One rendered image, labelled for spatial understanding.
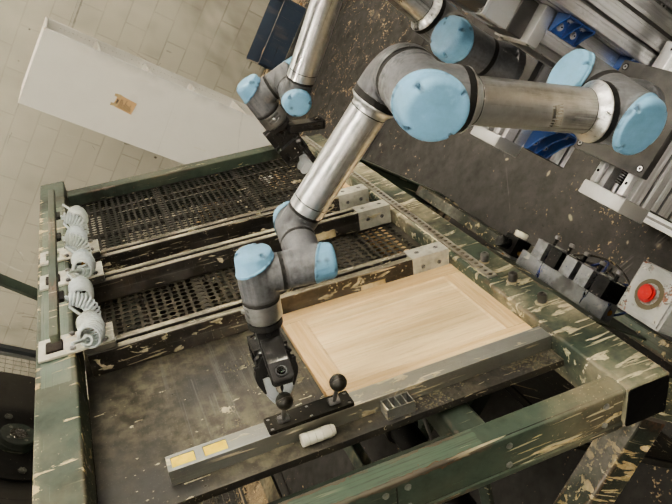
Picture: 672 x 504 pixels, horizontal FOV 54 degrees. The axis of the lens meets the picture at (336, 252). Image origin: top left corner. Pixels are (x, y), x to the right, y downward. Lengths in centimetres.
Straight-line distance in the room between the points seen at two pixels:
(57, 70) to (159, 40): 166
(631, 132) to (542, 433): 63
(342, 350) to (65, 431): 68
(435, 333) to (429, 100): 82
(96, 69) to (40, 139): 175
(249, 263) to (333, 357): 55
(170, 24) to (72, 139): 146
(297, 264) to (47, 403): 72
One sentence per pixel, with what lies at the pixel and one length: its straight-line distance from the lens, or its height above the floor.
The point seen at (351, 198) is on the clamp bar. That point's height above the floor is 97.
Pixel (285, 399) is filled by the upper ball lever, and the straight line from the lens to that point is 139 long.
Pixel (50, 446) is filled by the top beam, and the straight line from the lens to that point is 156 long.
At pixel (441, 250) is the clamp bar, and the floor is 94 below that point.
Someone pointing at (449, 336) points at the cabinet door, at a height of 105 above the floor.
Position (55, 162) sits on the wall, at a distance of 706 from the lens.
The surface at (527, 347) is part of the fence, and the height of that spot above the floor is 96.
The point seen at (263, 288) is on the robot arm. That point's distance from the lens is 126.
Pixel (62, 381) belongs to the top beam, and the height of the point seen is 187.
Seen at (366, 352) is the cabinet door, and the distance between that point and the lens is 172.
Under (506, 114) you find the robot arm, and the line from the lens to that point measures 120.
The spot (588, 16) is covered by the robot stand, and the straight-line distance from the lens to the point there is 163.
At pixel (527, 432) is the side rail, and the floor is 111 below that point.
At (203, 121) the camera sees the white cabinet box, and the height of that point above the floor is 75.
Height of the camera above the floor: 220
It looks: 29 degrees down
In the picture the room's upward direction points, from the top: 71 degrees counter-clockwise
